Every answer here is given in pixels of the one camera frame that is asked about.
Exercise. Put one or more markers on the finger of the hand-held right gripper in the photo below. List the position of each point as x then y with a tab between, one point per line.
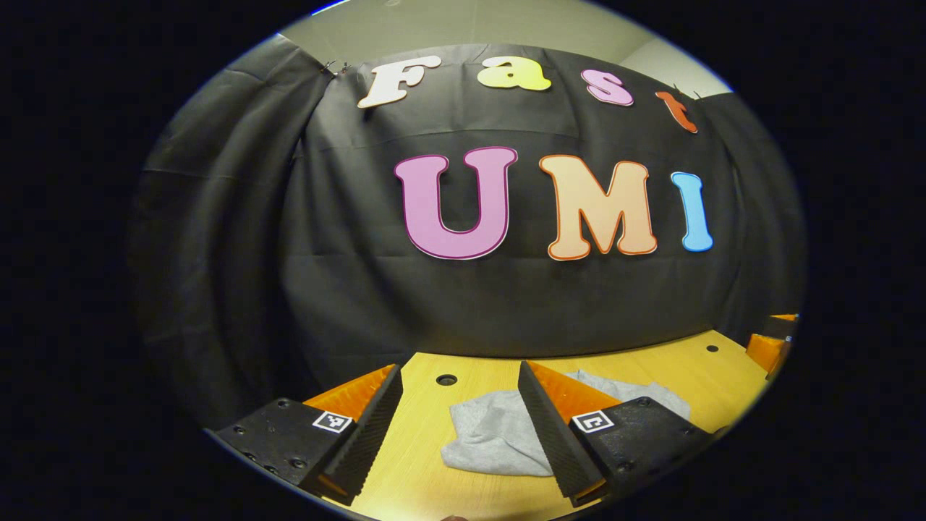
765	351
781	325

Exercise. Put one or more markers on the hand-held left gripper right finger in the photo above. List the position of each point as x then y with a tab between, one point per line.
553	441

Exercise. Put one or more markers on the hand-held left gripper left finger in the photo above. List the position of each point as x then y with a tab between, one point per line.
369	441

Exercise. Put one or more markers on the grey zip-neck sweatshirt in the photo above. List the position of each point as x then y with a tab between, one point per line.
492	434

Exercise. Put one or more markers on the black backdrop cloth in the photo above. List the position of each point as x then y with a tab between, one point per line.
470	311

